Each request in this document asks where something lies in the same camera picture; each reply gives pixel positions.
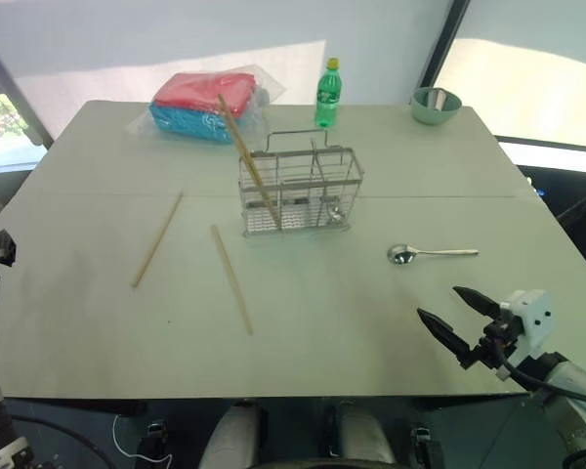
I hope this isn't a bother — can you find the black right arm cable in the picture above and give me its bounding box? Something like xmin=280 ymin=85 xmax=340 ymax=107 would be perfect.
xmin=495 ymin=349 xmax=586 ymax=407

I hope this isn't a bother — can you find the green bowl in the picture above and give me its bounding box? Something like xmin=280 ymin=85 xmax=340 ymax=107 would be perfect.
xmin=409 ymin=86 xmax=464 ymax=128

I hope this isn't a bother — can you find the metal cup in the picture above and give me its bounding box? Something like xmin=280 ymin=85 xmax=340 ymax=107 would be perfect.
xmin=426 ymin=87 xmax=448 ymax=113

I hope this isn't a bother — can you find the metal wire cutlery basket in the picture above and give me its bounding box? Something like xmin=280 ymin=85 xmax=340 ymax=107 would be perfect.
xmin=237 ymin=130 xmax=366 ymax=239

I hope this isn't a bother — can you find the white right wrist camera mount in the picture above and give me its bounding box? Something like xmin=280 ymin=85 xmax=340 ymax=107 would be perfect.
xmin=498 ymin=288 xmax=553 ymax=367

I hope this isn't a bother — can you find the long-handled metal spoon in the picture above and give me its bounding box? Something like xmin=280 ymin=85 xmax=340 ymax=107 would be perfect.
xmin=387 ymin=243 xmax=481 ymax=267

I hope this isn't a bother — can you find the black window frame post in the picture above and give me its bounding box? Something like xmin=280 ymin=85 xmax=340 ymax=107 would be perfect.
xmin=419 ymin=0 xmax=472 ymax=92
xmin=0 ymin=28 xmax=56 ymax=149

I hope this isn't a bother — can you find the blue towel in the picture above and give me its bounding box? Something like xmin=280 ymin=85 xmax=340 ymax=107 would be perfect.
xmin=147 ymin=101 xmax=255 ymax=146

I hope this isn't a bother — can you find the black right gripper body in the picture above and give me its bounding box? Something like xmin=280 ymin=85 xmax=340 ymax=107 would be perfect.
xmin=461 ymin=312 xmax=524 ymax=373

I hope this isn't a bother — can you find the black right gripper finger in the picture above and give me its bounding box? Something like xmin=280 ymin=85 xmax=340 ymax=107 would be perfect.
xmin=452 ymin=286 xmax=503 ymax=320
xmin=416 ymin=308 xmax=476 ymax=368

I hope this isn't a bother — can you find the red towel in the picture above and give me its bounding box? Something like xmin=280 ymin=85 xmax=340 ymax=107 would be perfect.
xmin=153 ymin=71 xmax=257 ymax=119

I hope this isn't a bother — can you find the green plastic bottle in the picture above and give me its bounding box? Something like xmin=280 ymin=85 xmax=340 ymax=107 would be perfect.
xmin=314 ymin=57 xmax=342 ymax=130

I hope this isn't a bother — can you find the clear plastic bag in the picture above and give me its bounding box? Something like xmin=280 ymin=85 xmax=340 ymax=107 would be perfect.
xmin=126 ymin=64 xmax=287 ymax=147

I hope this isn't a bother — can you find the wooden chopstick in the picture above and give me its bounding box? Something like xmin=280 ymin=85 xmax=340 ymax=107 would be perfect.
xmin=131 ymin=191 xmax=185 ymax=289
xmin=217 ymin=93 xmax=280 ymax=225
xmin=210 ymin=224 xmax=254 ymax=336

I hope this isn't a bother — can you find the thin white cable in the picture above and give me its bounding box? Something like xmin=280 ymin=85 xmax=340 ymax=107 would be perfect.
xmin=112 ymin=413 xmax=173 ymax=461

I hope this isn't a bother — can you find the white rounded robot leg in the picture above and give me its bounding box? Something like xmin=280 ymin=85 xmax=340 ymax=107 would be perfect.
xmin=208 ymin=402 xmax=271 ymax=469
xmin=330 ymin=402 xmax=398 ymax=469

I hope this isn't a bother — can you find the black equipment beside table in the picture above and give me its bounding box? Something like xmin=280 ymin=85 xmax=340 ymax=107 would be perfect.
xmin=516 ymin=164 xmax=586 ymax=290

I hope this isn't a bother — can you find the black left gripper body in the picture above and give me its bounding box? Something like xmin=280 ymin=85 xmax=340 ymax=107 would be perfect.
xmin=0 ymin=229 xmax=18 ymax=268

